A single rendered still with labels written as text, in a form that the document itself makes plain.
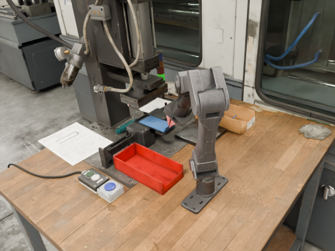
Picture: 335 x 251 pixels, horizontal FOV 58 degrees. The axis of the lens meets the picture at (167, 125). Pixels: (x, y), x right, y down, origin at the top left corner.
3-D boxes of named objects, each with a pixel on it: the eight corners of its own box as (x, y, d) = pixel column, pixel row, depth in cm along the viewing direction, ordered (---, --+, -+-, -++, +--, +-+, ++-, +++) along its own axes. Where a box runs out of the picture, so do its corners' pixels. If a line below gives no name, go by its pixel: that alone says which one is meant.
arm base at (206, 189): (178, 187, 96) (196, 196, 92) (213, 156, 109) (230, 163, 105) (179, 205, 101) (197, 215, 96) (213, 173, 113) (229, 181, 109)
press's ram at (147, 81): (141, 115, 119) (131, 39, 103) (99, 99, 134) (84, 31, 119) (170, 97, 130) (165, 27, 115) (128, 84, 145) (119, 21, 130)
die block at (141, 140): (144, 150, 129) (142, 135, 125) (128, 142, 135) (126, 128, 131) (174, 129, 141) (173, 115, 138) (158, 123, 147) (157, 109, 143)
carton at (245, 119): (241, 137, 134) (242, 121, 130) (194, 120, 148) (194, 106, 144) (254, 124, 142) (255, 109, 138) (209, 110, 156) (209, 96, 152)
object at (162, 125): (166, 133, 122) (166, 127, 121) (139, 122, 131) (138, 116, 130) (177, 126, 127) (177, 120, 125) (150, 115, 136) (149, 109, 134)
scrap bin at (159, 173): (162, 195, 105) (161, 183, 102) (114, 169, 119) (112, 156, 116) (183, 177, 112) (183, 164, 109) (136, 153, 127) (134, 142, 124)
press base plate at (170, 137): (131, 194, 111) (130, 188, 109) (56, 148, 140) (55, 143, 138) (225, 119, 152) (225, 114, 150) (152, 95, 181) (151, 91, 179)
